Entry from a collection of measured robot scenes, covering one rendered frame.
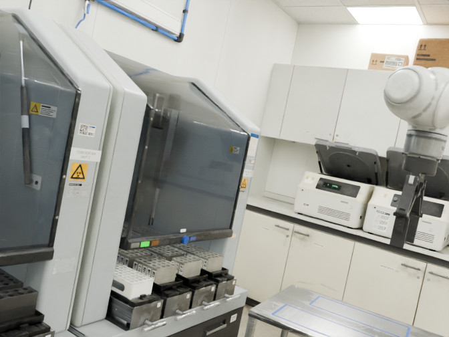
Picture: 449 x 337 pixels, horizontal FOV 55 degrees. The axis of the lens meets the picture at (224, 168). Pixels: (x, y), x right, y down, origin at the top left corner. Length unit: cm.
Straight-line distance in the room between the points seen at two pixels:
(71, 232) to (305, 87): 310
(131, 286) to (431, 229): 241
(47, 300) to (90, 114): 50
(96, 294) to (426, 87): 104
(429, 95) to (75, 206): 89
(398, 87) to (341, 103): 295
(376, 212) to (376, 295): 61
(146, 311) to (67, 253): 33
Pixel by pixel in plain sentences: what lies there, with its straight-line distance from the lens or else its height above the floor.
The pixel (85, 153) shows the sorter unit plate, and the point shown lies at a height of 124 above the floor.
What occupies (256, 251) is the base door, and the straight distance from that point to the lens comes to 380.
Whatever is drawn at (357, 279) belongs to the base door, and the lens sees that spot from 349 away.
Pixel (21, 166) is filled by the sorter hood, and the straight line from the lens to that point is 109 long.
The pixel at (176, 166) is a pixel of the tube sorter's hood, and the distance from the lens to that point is 145.
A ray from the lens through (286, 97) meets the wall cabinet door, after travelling 408.
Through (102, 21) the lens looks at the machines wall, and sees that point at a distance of 264.
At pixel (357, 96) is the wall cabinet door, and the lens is 384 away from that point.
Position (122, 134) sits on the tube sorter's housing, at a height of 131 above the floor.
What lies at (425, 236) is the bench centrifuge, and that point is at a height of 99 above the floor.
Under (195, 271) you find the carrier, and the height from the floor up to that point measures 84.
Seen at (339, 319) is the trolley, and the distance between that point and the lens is 164.
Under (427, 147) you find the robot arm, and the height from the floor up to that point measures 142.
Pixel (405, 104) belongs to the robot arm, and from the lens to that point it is 92.
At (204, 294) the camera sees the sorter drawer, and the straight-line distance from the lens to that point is 166.
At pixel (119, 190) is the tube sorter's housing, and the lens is 130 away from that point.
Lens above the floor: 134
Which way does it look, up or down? 3 degrees down
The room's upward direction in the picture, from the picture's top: 11 degrees clockwise
